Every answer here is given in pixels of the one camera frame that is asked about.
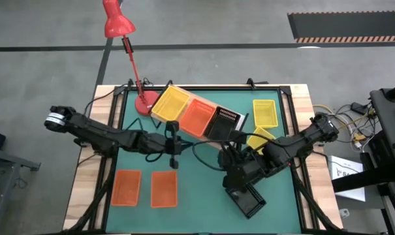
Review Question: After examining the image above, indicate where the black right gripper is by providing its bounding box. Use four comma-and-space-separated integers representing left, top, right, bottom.
221, 145, 266, 196

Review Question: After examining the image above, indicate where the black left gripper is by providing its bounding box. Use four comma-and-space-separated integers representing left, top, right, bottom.
159, 132, 194, 170

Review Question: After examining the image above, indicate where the yellow plastic basket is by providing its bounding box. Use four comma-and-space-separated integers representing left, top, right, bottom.
245, 126, 277, 156
150, 85, 191, 123
252, 99, 279, 129

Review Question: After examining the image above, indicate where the orange plastic basket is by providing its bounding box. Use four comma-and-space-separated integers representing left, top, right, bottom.
110, 169, 142, 208
179, 99, 217, 138
150, 170, 179, 209

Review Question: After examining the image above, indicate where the wooden shelf with black legs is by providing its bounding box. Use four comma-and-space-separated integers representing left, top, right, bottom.
150, 80, 250, 164

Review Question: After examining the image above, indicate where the green table mat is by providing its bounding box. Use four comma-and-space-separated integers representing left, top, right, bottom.
104, 89, 303, 234

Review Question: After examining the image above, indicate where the white cardboard box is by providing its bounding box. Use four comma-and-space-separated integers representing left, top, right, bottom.
327, 155, 367, 202

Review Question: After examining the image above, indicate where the black power adapter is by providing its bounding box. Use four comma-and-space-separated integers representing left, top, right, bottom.
351, 102, 368, 115

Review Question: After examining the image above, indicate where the red desk lamp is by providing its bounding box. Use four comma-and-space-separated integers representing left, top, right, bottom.
102, 0, 161, 117

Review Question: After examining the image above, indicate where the dark grey equipment cart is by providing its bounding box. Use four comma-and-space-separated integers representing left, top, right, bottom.
330, 81, 395, 235

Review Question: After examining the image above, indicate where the grey metal stand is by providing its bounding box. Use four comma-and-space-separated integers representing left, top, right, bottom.
0, 146, 41, 229

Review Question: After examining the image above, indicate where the black hazard-striped floor mat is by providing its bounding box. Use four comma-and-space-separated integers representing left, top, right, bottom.
287, 10, 395, 44

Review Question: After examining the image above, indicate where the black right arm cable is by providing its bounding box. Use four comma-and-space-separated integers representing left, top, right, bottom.
192, 132, 283, 172

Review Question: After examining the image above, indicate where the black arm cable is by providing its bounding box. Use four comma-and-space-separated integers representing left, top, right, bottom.
192, 132, 283, 172
84, 85, 129, 116

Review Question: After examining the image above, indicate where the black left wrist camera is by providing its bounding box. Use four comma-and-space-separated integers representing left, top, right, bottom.
165, 120, 181, 133

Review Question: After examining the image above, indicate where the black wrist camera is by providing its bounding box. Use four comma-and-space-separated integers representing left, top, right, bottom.
231, 130, 248, 144
165, 120, 181, 133

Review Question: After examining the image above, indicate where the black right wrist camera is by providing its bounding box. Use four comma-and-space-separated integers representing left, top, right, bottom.
231, 130, 248, 144

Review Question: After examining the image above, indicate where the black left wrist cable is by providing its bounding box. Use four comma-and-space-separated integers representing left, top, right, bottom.
144, 149, 165, 163

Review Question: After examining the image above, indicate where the black metal table frame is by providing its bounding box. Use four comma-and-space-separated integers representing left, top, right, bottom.
62, 78, 345, 235

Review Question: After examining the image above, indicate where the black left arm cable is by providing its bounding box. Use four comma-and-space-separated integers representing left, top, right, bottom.
84, 85, 129, 116

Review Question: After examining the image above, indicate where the yellow cable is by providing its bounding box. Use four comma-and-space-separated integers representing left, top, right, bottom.
312, 104, 377, 138

